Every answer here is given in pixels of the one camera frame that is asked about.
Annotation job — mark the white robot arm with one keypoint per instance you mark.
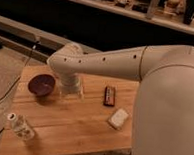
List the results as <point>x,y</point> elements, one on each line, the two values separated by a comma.
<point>163,113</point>

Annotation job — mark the wooden board tabletop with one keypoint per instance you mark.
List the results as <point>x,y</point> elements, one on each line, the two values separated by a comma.
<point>70,125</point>

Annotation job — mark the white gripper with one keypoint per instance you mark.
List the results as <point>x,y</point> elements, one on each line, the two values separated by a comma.
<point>70,83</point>

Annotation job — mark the clear plastic bottle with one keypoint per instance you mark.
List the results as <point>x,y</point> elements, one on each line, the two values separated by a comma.
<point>20,126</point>

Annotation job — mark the dark purple ceramic bowl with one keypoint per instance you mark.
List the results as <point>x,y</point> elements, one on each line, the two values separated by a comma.
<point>41,85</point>

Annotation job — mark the dark chocolate bar wrapper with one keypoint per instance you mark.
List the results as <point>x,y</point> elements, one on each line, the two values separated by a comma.
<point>109,96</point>

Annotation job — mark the white sponge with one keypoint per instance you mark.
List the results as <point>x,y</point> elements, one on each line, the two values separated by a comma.
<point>118,118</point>

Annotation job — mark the long wooden shelf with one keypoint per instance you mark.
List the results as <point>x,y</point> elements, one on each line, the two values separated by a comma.
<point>154,15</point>

